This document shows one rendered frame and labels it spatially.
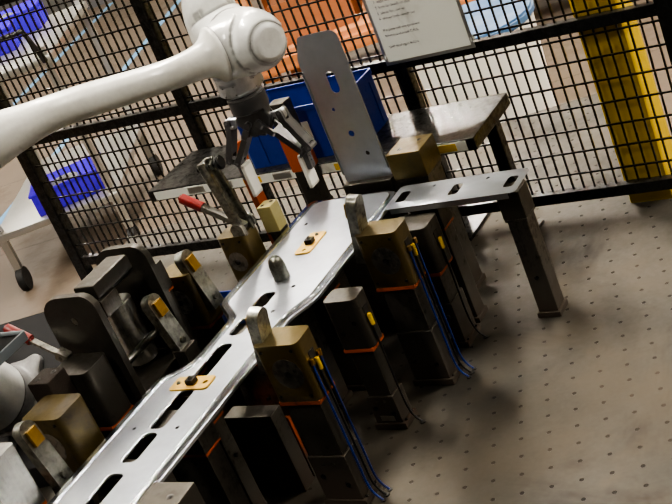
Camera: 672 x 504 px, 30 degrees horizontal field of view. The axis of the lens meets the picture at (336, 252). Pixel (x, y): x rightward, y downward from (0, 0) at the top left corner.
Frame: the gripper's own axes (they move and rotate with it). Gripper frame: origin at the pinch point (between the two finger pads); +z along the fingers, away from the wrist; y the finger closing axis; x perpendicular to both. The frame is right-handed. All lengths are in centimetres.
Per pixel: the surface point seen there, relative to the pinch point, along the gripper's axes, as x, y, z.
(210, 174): -1.6, -14.7, -5.3
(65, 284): 183, -279, 113
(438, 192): 15.0, 23.1, 13.7
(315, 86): 26.7, -2.6, -9.1
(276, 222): 6.3, -10.7, 11.1
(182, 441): -62, 8, 14
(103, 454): -65, -7, 14
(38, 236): 240, -345, 113
